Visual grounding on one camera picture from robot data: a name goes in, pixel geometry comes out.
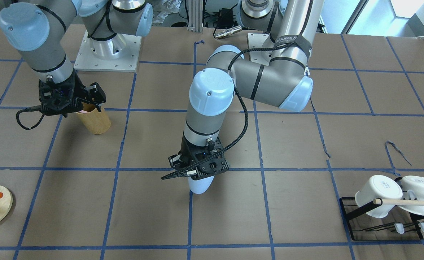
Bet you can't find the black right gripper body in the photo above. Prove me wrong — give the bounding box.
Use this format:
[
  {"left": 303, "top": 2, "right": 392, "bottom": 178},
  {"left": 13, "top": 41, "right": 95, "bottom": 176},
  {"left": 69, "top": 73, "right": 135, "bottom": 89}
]
[{"left": 38, "top": 71, "right": 106, "bottom": 116}]

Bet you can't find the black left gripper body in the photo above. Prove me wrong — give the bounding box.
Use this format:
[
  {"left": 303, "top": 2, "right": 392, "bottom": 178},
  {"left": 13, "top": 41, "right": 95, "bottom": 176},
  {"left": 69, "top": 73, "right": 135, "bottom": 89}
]
[{"left": 169, "top": 136, "right": 230, "bottom": 180}]

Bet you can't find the light blue plastic cup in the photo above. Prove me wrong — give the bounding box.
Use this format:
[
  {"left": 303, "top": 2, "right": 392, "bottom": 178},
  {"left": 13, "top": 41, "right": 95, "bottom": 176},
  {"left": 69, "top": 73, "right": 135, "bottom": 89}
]
[{"left": 188, "top": 176, "right": 215, "bottom": 194}]

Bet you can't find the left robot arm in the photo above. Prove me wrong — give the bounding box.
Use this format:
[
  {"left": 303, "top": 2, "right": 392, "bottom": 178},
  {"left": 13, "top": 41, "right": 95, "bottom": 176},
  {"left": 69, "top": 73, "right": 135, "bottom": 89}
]
[{"left": 162, "top": 0, "right": 323, "bottom": 181}]

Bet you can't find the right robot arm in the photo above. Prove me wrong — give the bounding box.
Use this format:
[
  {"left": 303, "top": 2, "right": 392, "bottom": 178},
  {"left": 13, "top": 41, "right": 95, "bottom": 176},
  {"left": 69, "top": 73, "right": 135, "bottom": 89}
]
[{"left": 0, "top": 0, "right": 153, "bottom": 116}]

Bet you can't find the bamboo cup holder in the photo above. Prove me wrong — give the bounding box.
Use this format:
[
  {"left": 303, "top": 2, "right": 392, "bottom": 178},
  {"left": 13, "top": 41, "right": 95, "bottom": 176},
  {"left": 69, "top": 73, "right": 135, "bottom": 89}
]
[{"left": 77, "top": 103, "right": 111, "bottom": 135}]

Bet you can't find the silver cylindrical connector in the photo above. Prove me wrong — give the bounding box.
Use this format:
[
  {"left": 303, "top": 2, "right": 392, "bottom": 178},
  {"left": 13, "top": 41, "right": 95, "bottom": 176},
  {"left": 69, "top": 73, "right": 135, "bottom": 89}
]
[{"left": 214, "top": 26, "right": 242, "bottom": 39}]

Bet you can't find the black power adapter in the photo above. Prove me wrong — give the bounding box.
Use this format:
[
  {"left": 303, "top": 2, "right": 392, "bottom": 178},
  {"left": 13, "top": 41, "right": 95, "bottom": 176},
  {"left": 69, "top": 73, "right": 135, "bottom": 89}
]
[{"left": 215, "top": 8, "right": 235, "bottom": 29}]

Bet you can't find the white mug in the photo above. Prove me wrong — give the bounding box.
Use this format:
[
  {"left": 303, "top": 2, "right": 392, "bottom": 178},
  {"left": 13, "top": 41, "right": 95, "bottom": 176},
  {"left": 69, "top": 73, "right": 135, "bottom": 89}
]
[
  {"left": 355, "top": 175, "right": 403, "bottom": 207},
  {"left": 398, "top": 175, "right": 424, "bottom": 216}
]

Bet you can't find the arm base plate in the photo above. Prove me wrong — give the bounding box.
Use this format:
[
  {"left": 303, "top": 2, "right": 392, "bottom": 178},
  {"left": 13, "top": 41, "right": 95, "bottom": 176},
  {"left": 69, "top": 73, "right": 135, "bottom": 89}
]
[
  {"left": 248, "top": 33, "right": 310, "bottom": 76},
  {"left": 74, "top": 33, "right": 142, "bottom": 72}
]

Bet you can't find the aluminium frame post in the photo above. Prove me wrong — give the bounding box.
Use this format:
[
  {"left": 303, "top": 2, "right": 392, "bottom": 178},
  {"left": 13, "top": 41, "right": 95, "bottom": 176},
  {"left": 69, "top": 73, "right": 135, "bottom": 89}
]
[{"left": 184, "top": 0, "right": 204, "bottom": 34}]

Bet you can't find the black wire mug rack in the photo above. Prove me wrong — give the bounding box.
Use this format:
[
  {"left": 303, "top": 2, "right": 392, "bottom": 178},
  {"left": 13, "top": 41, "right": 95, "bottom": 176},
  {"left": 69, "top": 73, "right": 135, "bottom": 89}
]
[{"left": 340, "top": 177, "right": 424, "bottom": 241}]

